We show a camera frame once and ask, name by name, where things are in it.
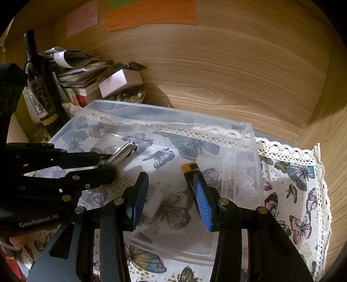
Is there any silver metal cylinder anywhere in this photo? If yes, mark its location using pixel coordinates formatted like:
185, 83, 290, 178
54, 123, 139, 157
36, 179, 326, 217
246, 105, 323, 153
101, 141, 137, 166

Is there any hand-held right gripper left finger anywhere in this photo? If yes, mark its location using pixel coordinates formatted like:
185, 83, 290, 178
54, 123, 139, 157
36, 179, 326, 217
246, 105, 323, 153
27, 171, 150, 282

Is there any yellow and black small tool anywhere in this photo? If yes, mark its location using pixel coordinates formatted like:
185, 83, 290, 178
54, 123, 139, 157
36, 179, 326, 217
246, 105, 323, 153
181, 162, 200, 174

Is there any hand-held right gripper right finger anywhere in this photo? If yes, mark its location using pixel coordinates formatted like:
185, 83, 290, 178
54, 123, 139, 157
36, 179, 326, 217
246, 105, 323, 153
184, 169, 315, 282

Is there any dark glass wine bottle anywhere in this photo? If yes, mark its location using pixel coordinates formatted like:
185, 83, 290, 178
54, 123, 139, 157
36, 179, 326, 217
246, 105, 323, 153
22, 30, 69, 136

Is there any stack of books and papers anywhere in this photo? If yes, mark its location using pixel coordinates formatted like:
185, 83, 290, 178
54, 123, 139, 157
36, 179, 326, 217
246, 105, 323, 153
41, 47, 114, 107

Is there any orange paper note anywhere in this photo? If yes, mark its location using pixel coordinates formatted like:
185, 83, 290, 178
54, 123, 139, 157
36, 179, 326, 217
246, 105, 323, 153
106, 0, 197, 33

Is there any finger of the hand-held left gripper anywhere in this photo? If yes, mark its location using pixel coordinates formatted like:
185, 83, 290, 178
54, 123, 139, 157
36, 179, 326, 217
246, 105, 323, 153
23, 166, 118, 210
6, 143, 116, 175

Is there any clear plastic storage box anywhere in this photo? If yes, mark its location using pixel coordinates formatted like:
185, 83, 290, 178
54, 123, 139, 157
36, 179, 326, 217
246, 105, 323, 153
49, 99, 265, 264

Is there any pink cardboard box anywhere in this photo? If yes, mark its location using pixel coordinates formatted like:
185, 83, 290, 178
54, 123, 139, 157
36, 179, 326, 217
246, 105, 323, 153
98, 69, 144, 98

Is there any green paper note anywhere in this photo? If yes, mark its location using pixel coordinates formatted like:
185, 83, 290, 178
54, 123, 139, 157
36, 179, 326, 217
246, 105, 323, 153
108, 0, 152, 10

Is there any pink paper note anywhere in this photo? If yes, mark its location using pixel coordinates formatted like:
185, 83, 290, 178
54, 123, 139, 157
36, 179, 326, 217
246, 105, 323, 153
65, 0, 99, 38

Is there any bowl of small stones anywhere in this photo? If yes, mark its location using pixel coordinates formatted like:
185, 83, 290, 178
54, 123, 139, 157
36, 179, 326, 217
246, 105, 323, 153
104, 91, 147, 104

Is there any butterfly print lace tablecloth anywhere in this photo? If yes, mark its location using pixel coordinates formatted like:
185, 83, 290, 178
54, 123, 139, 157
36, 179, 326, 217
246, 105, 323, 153
0, 104, 332, 282

